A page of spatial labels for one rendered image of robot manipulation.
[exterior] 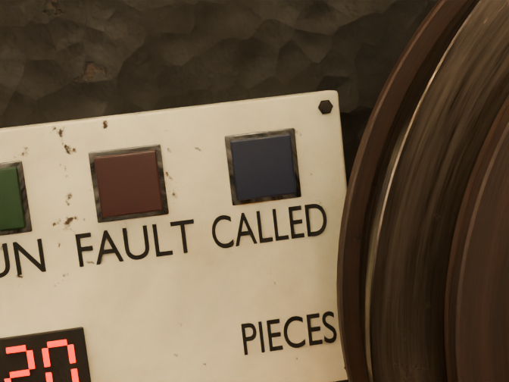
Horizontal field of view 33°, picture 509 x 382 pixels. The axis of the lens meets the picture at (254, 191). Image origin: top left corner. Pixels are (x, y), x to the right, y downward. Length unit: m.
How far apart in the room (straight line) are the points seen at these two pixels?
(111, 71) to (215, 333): 0.17
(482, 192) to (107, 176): 0.22
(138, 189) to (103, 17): 0.11
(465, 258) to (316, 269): 0.16
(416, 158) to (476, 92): 0.04
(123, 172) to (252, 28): 0.12
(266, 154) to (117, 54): 0.11
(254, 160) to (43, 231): 0.13
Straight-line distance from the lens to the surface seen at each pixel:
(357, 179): 0.46
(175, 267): 0.52
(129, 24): 0.53
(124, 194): 0.51
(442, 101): 0.40
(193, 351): 0.54
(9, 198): 0.52
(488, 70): 0.41
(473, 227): 0.39
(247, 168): 0.51
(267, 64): 0.53
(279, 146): 0.51
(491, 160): 0.39
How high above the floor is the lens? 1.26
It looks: 8 degrees down
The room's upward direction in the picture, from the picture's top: 6 degrees counter-clockwise
